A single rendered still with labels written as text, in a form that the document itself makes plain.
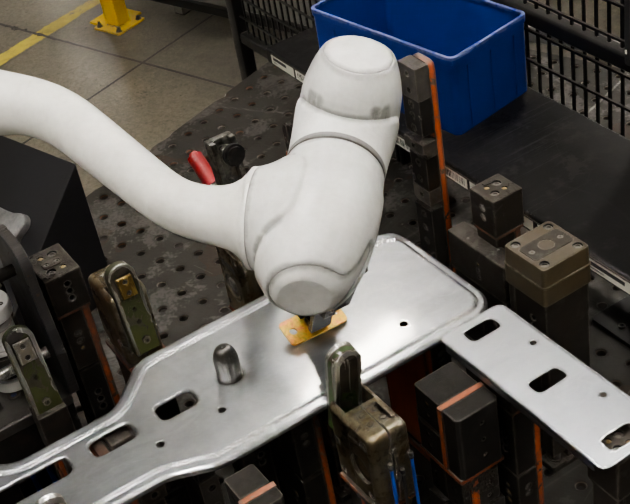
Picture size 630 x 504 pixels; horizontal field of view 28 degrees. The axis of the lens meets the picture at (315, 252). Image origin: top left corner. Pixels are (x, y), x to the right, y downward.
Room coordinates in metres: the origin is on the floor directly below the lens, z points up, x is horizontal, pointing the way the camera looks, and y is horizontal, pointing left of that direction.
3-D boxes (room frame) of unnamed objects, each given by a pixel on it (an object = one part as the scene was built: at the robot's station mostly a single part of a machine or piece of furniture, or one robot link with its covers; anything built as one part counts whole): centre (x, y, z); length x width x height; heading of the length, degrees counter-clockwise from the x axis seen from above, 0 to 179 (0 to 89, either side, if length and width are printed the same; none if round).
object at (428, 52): (1.72, -0.22, 1.09); 0.30 x 0.17 x 0.13; 36
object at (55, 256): (1.30, 0.33, 0.91); 0.07 x 0.05 x 0.42; 27
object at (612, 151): (1.59, -0.28, 1.01); 0.90 x 0.22 x 0.03; 27
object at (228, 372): (1.16, 0.13, 1.02); 0.03 x 0.03 x 0.07
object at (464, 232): (1.33, -0.22, 0.85); 0.12 x 0.03 x 0.30; 27
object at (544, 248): (1.22, -0.28, 0.88); 0.08 x 0.08 x 0.36; 27
